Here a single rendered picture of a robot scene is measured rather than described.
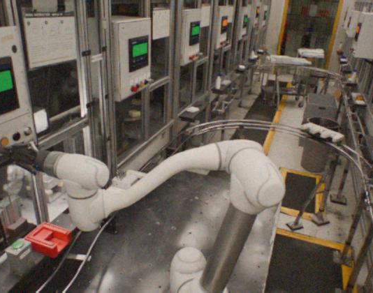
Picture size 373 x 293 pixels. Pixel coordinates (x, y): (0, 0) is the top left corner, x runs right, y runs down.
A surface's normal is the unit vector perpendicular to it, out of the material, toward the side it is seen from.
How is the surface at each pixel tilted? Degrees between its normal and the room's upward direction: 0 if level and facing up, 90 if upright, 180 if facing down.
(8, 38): 90
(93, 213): 91
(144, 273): 0
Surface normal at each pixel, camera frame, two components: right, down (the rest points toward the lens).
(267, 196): 0.30, 0.33
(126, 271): 0.05, -0.90
